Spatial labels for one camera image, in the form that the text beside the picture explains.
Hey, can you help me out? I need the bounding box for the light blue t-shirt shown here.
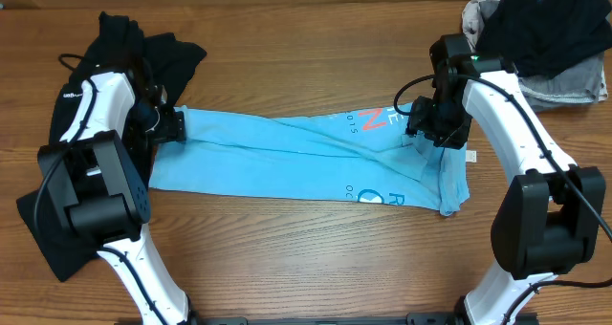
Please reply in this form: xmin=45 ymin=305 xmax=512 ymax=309
xmin=149 ymin=104 xmax=470 ymax=216

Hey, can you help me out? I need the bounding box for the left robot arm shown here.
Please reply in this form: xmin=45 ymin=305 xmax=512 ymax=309
xmin=33 ymin=67 xmax=197 ymax=324

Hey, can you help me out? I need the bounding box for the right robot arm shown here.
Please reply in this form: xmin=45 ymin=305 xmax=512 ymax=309
xmin=405 ymin=33 xmax=611 ymax=325

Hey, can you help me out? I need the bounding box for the black t-shirt on left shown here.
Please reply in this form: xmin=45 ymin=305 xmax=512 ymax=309
xmin=16 ymin=12 xmax=207 ymax=282

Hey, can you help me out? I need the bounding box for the beige patterned garment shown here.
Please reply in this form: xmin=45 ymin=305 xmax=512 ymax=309
xmin=461 ymin=0 xmax=609 ymax=104

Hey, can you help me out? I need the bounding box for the black garment on pile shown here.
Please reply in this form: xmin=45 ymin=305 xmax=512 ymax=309
xmin=476 ymin=0 xmax=611 ymax=77

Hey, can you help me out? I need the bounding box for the grey folded garment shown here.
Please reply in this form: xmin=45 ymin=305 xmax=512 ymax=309
xmin=477 ymin=0 xmax=606 ymax=114

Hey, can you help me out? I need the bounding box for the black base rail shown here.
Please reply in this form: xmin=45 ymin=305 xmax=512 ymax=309
xmin=190 ymin=312 xmax=541 ymax=325

